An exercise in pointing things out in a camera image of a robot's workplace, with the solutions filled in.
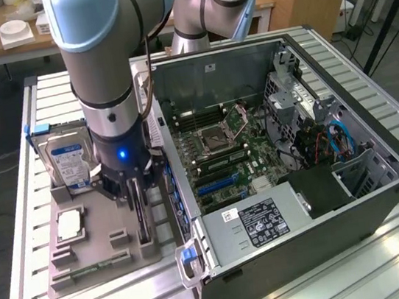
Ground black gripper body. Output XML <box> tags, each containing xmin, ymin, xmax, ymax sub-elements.
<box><xmin>89</xmin><ymin>119</ymin><xmax>157</xmax><ymax>187</ymax></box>

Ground grey parts rack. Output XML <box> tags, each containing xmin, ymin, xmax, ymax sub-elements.
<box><xmin>32</xmin><ymin>164</ymin><xmax>179</xmax><ymax>299</ymax></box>

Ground hard disk with blue carrier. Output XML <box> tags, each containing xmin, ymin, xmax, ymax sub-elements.
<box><xmin>23</xmin><ymin>115</ymin><xmax>101</xmax><ymax>202</ymax></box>

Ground blue expansion slot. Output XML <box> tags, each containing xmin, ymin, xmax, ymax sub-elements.
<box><xmin>194</xmin><ymin>175</ymin><xmax>237</xmax><ymax>197</ymax></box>

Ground black RAM slot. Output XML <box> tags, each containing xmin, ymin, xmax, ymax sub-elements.
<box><xmin>174</xmin><ymin>112</ymin><xmax>225</xmax><ymax>127</ymax></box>
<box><xmin>172</xmin><ymin>108</ymin><xmax>223</xmax><ymax>122</ymax></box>
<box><xmin>170</xmin><ymin>104</ymin><xmax>222</xmax><ymax>118</ymax></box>
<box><xmin>175</xmin><ymin>116</ymin><xmax>225</xmax><ymax>131</ymax></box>

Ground silver CPU chip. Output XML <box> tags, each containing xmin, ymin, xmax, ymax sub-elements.
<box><xmin>53</xmin><ymin>209</ymin><xmax>87</xmax><ymax>244</ymax></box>

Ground RAM stick with white label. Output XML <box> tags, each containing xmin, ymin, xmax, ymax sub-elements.
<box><xmin>194</xmin><ymin>149</ymin><xmax>252</xmax><ymax>176</ymax></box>

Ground CPU socket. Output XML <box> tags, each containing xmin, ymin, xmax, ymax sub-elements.
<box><xmin>197</xmin><ymin>123</ymin><xmax>240</xmax><ymax>155</ymax></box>

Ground green RAM stick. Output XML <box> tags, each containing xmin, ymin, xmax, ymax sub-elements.
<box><xmin>68</xmin><ymin>259</ymin><xmax>116</xmax><ymax>279</ymax></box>

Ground blue case latch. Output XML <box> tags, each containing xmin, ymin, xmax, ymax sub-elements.
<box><xmin>179</xmin><ymin>245</ymin><xmax>205</xmax><ymax>269</ymax></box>

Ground metal socket cover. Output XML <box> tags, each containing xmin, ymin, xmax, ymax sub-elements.
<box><xmin>218</xmin><ymin>100</ymin><xmax>253</xmax><ymax>129</ymax></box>

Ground green motherboard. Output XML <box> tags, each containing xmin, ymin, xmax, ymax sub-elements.
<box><xmin>162</xmin><ymin>86</ymin><xmax>294</xmax><ymax>221</ymax></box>

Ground silver chipset heatsink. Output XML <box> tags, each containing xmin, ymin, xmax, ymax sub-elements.
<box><xmin>250</xmin><ymin>173</ymin><xmax>275</xmax><ymax>192</ymax></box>

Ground small white box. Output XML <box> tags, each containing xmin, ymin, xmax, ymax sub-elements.
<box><xmin>33</xmin><ymin>11</ymin><xmax>55</xmax><ymax>37</ymax></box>

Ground tall metal disk bay cage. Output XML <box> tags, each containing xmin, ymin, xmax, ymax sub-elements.
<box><xmin>257</xmin><ymin>41</ymin><xmax>333</xmax><ymax>141</ymax></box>

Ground white box with round lid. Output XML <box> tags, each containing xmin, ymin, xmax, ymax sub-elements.
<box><xmin>0</xmin><ymin>17</ymin><xmax>38</xmax><ymax>52</ymax></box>

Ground black open PC case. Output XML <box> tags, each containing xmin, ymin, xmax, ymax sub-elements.
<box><xmin>129</xmin><ymin>17</ymin><xmax>399</xmax><ymax>299</ymax></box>

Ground low metal disk bay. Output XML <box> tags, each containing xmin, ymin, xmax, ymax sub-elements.
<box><xmin>328</xmin><ymin>139</ymin><xmax>399</xmax><ymax>203</ymax></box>

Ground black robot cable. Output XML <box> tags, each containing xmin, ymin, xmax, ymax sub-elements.
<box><xmin>119</xmin><ymin>0</ymin><xmax>163</xmax><ymax>124</ymax></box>

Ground red and black wires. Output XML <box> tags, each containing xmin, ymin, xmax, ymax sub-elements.
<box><xmin>300</xmin><ymin>126</ymin><xmax>336</xmax><ymax>166</ymax></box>

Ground blue wire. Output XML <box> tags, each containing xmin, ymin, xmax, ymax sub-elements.
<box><xmin>323</xmin><ymin>118</ymin><xmax>359</xmax><ymax>163</ymax></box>

